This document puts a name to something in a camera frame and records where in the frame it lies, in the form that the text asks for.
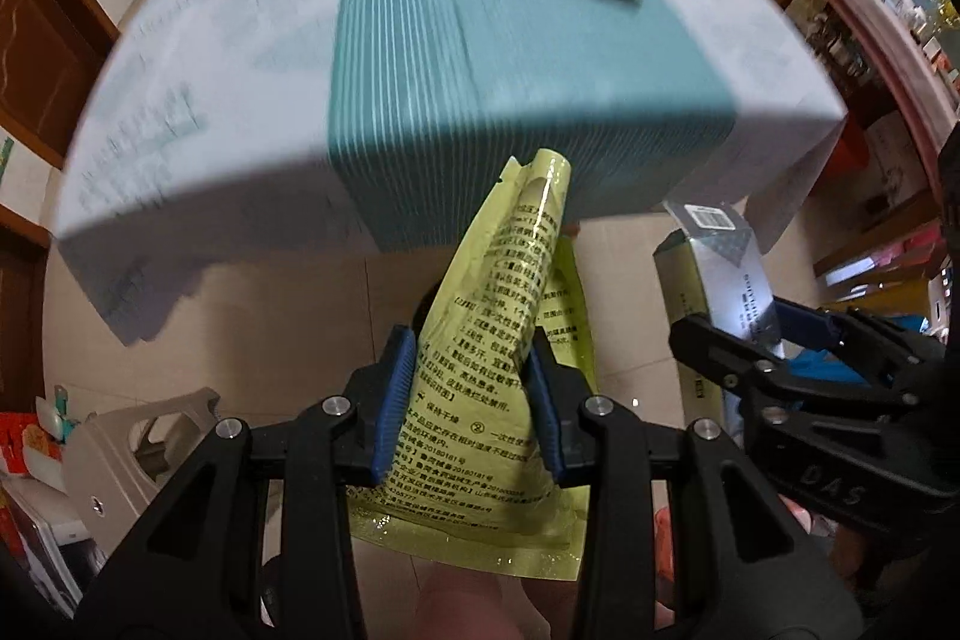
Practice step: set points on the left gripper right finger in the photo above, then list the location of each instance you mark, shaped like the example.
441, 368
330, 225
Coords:
547, 429

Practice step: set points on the wooden side table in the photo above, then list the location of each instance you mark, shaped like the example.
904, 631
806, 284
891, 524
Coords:
920, 96

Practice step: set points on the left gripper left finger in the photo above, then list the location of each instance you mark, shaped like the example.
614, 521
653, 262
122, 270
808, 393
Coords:
395, 373

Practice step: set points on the person's right hand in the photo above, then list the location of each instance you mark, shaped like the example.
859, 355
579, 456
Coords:
813, 523

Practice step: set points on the silver carton box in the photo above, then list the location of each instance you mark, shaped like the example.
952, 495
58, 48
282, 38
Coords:
711, 266

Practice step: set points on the yellow-green foil pouch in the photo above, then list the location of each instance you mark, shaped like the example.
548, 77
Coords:
468, 485

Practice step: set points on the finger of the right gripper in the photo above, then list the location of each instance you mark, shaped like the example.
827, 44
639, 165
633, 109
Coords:
728, 362
815, 329

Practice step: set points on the tree-print tablecloth with teal stripe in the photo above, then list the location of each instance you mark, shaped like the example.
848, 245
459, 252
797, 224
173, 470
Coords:
223, 129

